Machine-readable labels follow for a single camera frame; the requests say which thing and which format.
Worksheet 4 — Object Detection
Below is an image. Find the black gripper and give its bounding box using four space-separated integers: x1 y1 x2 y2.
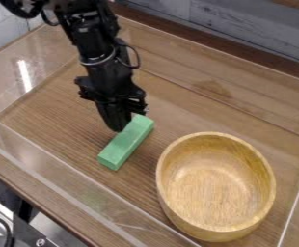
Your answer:
75 54 147 132

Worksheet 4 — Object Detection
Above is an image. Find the green rectangular block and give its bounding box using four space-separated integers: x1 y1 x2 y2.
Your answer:
97 115 155 171

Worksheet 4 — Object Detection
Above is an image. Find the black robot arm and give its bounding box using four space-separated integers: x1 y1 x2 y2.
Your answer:
0 0 147 132

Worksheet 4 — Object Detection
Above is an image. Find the brown wooden bowl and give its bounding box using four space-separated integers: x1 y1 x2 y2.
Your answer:
157 132 278 242

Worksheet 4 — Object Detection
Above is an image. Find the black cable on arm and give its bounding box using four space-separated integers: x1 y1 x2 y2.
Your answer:
41 9 142 70

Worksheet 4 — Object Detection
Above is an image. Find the metal frame lower left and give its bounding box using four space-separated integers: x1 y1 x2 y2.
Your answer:
0 204 57 247

